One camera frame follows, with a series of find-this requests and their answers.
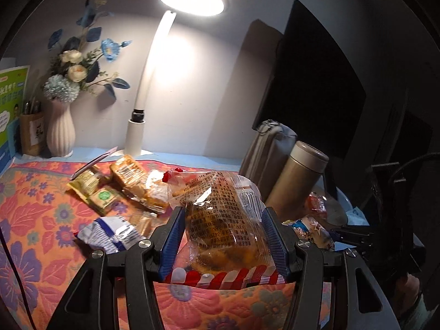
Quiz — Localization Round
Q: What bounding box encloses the clear biscuit packet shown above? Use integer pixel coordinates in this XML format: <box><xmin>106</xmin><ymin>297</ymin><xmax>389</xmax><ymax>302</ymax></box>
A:
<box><xmin>132</xmin><ymin>210</ymin><xmax>156</xmax><ymax>238</ymax></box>

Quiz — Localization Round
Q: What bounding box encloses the red striped bread packet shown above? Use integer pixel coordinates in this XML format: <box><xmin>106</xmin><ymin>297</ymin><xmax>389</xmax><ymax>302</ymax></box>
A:
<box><xmin>168</xmin><ymin>170</ymin><xmax>287</xmax><ymax>289</ymax></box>

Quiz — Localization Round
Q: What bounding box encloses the black monitor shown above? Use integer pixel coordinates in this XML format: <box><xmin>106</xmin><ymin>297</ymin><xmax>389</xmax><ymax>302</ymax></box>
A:
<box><xmin>252</xmin><ymin>0</ymin><xmax>367</xmax><ymax>166</ymax></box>

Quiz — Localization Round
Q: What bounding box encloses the purple blue snack packet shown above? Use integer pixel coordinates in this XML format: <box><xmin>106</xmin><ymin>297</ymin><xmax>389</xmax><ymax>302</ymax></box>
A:
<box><xmin>282</xmin><ymin>215</ymin><xmax>336</xmax><ymax>251</ymax></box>

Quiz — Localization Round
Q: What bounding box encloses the person's right hand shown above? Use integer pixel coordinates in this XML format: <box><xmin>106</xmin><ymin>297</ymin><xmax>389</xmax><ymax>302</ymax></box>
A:
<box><xmin>394</xmin><ymin>275</ymin><xmax>422</xmax><ymax>305</ymax></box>

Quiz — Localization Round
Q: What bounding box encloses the green book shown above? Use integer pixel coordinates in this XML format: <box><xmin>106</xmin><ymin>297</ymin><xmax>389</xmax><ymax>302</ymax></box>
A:
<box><xmin>0</xmin><ymin>65</ymin><xmax>31</xmax><ymax>174</ymax></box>

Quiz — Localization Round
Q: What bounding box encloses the orange bread packet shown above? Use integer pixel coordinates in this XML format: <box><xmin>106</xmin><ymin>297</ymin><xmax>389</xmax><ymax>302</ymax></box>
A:
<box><xmin>110</xmin><ymin>155</ymin><xmax>152</xmax><ymax>193</ymax></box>
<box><xmin>122</xmin><ymin>179</ymin><xmax>171</xmax><ymax>214</ymax></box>

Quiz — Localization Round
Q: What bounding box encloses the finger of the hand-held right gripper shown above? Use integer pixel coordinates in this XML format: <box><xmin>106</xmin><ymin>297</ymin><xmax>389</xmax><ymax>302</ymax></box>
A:
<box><xmin>330</xmin><ymin>223</ymin><xmax>373</xmax><ymax>248</ymax></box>

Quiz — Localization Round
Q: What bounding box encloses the white desk lamp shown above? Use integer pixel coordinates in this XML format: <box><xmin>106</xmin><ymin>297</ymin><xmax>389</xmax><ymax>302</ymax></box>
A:
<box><xmin>113</xmin><ymin>0</ymin><xmax>228</xmax><ymax>157</ymax></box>

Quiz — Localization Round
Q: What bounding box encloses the grey pencil case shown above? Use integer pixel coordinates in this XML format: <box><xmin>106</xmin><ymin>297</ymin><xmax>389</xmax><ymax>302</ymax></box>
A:
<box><xmin>239</xmin><ymin>120</ymin><xmax>298</xmax><ymax>202</ymax></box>

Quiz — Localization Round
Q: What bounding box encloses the blue tissue pack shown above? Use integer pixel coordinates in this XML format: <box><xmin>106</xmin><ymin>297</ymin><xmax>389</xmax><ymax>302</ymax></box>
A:
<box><xmin>345</xmin><ymin>206</ymin><xmax>370</xmax><ymax>226</ymax></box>

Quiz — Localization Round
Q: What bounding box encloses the beige thermos bottle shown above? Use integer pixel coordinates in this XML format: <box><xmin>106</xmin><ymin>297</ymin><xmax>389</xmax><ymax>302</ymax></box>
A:
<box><xmin>265</xmin><ymin>141</ymin><xmax>329</xmax><ymax>214</ymax></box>

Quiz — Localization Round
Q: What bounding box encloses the woven round snack tray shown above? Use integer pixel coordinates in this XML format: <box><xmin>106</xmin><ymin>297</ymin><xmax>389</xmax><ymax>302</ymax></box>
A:
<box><xmin>323</xmin><ymin>192</ymin><xmax>349</xmax><ymax>226</ymax></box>

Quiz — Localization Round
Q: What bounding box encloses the red snack packet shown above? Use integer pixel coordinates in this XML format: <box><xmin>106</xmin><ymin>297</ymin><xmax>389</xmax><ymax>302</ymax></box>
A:
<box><xmin>307</xmin><ymin>192</ymin><xmax>329</xmax><ymax>217</ymax></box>

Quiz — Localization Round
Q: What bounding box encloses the yellow green snack packet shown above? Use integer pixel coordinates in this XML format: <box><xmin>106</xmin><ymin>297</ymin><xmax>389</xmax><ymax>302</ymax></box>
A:
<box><xmin>67</xmin><ymin>167</ymin><xmax>112</xmax><ymax>195</ymax></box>
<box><xmin>87</xmin><ymin>184</ymin><xmax>128</xmax><ymax>215</ymax></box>

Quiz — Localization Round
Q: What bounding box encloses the floral orange blanket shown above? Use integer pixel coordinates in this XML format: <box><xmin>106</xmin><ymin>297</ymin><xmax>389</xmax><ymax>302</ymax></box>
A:
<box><xmin>0</xmin><ymin>158</ymin><xmax>332</xmax><ymax>330</ymax></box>

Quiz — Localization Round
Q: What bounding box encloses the blue white snack packet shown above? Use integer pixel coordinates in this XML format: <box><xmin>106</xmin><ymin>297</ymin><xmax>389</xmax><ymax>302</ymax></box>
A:
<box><xmin>76</xmin><ymin>215</ymin><xmax>148</xmax><ymax>255</ymax></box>

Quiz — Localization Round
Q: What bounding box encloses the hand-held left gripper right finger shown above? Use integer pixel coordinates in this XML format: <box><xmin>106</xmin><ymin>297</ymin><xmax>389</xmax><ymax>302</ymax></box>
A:
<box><xmin>261</xmin><ymin>207</ymin><xmax>401</xmax><ymax>330</ymax></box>

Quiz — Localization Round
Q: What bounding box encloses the wooden pen holder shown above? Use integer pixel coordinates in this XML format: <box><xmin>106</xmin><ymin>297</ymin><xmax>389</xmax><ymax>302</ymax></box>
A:
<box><xmin>19</xmin><ymin>100</ymin><xmax>47</xmax><ymax>155</ymax></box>

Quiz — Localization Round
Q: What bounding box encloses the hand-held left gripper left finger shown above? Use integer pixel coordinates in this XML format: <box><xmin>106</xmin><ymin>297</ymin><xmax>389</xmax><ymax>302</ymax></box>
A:
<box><xmin>46</xmin><ymin>206</ymin><xmax>188</xmax><ymax>330</ymax></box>

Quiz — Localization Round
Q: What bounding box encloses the black cable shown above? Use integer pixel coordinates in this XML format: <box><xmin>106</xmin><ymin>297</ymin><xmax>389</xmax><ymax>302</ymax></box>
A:
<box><xmin>394</xmin><ymin>153</ymin><xmax>440</xmax><ymax>183</ymax></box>
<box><xmin>0</xmin><ymin>227</ymin><xmax>35</xmax><ymax>330</ymax></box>

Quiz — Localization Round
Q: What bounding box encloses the white ribbed vase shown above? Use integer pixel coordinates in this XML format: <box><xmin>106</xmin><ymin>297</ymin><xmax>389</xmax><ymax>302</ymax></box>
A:
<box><xmin>46</xmin><ymin>100</ymin><xmax>76</xmax><ymax>157</ymax></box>

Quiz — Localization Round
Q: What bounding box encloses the artificial flower bouquet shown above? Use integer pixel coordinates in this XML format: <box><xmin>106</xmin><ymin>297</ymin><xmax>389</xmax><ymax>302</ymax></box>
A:
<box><xmin>43</xmin><ymin>0</ymin><xmax>133</xmax><ymax>104</ymax></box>

